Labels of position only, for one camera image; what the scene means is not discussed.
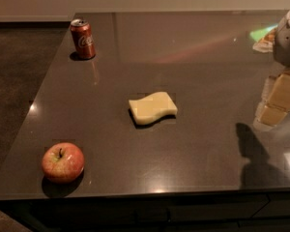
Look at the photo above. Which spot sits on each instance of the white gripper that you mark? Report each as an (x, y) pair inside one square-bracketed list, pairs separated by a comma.
[(288, 41)]

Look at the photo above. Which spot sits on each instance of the yellow wavy sponge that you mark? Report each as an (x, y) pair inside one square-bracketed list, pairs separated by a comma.
[(151, 108)]

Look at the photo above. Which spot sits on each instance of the red apple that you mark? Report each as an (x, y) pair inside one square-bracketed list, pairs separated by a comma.
[(63, 163)]

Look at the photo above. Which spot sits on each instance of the red cola can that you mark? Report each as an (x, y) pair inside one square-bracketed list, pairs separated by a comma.
[(82, 38)]

